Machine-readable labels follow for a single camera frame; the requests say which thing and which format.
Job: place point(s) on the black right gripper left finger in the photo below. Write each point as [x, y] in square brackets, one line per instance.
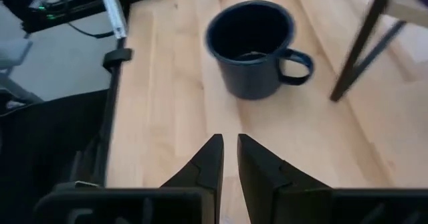
[207, 167]

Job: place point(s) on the silver aluminium rail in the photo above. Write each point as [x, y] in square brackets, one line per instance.
[112, 10]

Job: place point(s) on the dark blue speckled enamel mug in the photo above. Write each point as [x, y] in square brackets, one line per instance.
[254, 80]

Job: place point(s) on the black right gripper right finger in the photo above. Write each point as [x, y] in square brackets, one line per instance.
[261, 174]

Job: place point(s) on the black edge clamp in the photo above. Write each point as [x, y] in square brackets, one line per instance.
[117, 56]

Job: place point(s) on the black-framed wooden shelf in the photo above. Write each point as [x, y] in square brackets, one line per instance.
[362, 40]

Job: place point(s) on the black aluminium table frame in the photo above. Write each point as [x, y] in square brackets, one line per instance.
[113, 83]

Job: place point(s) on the black electronics with green lights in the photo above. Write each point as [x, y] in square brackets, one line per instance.
[33, 13]

